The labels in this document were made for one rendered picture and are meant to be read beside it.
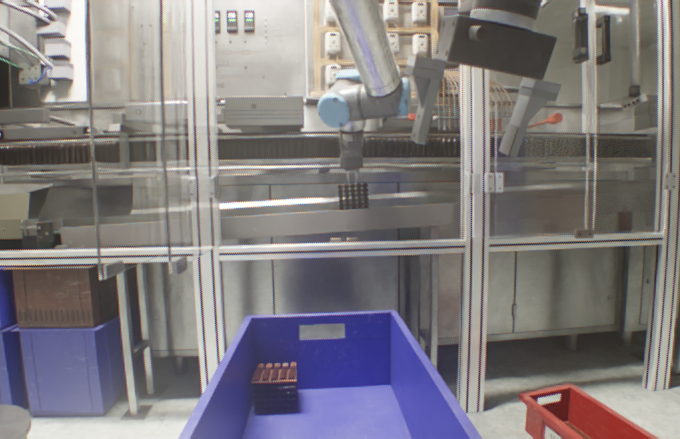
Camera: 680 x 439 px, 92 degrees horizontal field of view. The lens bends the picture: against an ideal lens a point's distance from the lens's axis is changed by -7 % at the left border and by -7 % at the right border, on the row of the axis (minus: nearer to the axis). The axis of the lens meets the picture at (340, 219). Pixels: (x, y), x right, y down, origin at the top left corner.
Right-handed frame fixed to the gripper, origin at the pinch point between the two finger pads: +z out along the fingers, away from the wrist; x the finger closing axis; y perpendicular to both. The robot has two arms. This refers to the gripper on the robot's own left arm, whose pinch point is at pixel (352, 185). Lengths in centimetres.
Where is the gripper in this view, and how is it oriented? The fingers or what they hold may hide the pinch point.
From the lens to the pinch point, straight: 120.3
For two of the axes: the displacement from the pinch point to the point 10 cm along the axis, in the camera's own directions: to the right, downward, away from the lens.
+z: 0.2, 7.7, 6.4
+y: -0.7, -6.3, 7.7
